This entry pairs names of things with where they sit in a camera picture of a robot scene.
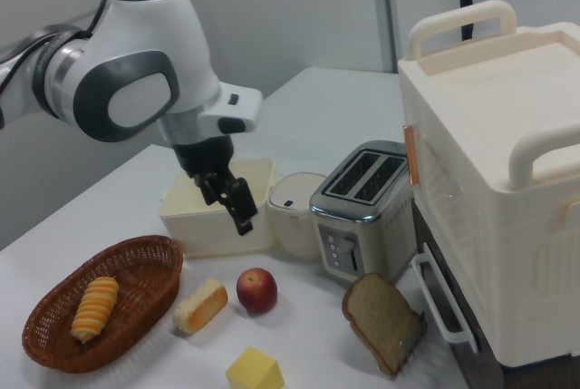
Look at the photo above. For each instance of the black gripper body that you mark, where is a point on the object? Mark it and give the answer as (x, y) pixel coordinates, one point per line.
(208, 158)

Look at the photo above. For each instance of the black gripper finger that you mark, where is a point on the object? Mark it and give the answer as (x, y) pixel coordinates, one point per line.
(212, 194)
(244, 227)

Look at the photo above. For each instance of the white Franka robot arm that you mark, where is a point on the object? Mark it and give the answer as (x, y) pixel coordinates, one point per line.
(145, 44)

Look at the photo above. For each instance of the yellow cube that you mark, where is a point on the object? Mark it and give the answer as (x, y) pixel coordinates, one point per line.
(254, 368)

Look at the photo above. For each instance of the cream open plastic box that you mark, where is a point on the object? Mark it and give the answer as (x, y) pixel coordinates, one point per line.
(199, 230)

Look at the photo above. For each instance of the small white lidded container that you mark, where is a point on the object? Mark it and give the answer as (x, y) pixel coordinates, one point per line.
(294, 221)

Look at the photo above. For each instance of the red apple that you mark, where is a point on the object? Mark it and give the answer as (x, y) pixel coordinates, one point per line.
(256, 291)

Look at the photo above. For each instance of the small sandwich bread piece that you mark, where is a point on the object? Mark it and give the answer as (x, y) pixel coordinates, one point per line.
(201, 307)

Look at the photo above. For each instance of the brown wicker basket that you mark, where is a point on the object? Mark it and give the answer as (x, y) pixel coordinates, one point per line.
(145, 280)

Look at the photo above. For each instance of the chrome two-slot toaster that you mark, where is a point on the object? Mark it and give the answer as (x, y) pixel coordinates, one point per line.
(362, 216)

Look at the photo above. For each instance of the brown bread slice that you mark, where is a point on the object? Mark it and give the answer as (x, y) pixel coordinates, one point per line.
(378, 316)

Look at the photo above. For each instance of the orange striped bread roll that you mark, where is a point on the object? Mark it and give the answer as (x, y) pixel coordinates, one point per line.
(95, 309)

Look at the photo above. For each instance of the dark brown cabinet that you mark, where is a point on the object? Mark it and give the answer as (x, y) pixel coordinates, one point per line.
(471, 362)

